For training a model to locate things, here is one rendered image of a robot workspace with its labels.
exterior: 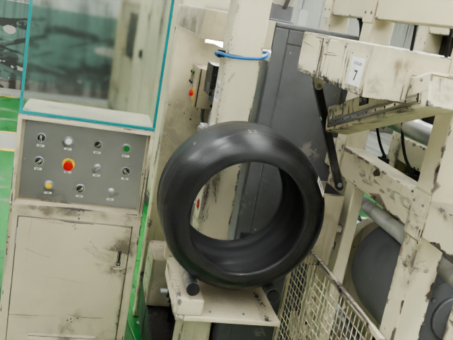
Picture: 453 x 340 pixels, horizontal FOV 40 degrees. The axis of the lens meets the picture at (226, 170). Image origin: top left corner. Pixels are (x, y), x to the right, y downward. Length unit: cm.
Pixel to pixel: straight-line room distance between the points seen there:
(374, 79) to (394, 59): 8
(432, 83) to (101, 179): 150
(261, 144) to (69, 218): 105
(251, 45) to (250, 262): 80
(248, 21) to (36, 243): 128
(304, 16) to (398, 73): 1026
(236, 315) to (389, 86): 94
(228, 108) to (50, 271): 108
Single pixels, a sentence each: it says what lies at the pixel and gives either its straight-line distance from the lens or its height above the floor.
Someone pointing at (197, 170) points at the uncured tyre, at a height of 131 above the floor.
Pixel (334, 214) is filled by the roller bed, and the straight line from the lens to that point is 245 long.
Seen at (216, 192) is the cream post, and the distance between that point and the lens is 236.
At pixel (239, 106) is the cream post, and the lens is 230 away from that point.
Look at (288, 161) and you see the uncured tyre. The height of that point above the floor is 137.
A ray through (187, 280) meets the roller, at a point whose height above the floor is 91.
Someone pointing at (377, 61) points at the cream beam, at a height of 174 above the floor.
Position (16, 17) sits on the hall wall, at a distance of 1076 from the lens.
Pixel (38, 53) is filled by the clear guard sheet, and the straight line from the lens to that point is 258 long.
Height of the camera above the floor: 179
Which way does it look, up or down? 14 degrees down
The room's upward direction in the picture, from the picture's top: 10 degrees clockwise
